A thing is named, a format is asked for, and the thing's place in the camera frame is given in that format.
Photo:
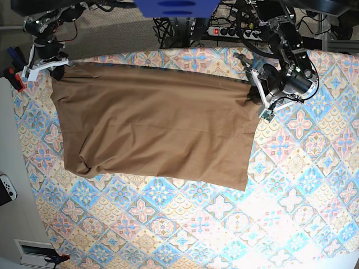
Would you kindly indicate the white box device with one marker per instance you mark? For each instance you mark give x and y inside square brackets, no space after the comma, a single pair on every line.
[33,254]

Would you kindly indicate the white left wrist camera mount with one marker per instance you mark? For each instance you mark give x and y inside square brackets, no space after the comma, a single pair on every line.
[269,89]

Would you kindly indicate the red black clamp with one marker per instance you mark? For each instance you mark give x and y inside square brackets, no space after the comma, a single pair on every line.
[14,79]

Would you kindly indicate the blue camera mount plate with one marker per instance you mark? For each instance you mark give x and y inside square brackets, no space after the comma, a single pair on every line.
[177,8]

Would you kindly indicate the brown t-shirt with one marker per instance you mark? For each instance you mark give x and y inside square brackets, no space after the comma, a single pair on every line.
[155,122]

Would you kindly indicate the patterned tablecloth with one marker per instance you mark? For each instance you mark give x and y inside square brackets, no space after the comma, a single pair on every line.
[300,203]

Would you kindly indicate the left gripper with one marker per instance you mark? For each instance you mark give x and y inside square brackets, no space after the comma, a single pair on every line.
[303,83]

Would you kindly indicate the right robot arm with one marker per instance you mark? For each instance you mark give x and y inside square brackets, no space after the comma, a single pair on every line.
[44,25]

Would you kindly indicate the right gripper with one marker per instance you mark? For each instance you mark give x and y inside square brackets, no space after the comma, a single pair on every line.
[51,50]

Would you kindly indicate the handheld game console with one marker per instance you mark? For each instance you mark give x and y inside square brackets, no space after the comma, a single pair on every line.
[7,190]

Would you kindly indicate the white power strip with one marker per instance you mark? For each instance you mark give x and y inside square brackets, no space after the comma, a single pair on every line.
[229,32]

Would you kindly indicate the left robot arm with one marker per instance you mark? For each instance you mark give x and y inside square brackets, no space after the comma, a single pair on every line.
[276,21]

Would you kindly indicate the orange black clamp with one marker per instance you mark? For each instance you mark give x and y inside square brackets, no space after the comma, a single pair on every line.
[56,259]

